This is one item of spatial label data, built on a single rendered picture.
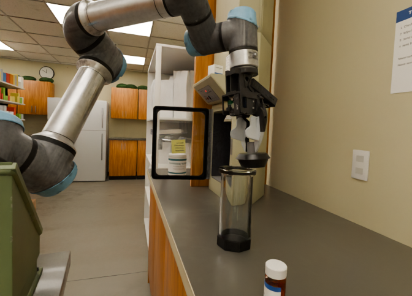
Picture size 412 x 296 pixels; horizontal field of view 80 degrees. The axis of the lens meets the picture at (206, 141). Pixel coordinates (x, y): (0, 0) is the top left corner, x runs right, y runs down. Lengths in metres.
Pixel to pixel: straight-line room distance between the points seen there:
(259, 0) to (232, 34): 0.61
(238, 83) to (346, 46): 0.71
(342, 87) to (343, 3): 0.36
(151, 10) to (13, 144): 0.44
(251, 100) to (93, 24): 0.48
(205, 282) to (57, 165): 0.46
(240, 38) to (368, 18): 0.67
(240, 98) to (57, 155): 0.48
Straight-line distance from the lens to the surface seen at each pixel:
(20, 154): 0.68
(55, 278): 0.69
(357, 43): 1.22
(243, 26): 0.67
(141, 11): 0.70
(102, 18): 0.78
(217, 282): 0.63
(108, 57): 0.90
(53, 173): 0.73
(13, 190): 0.48
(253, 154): 0.63
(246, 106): 0.62
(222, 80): 1.08
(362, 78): 1.17
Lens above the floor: 1.28
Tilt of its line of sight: 3 degrees down
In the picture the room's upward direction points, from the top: 2 degrees clockwise
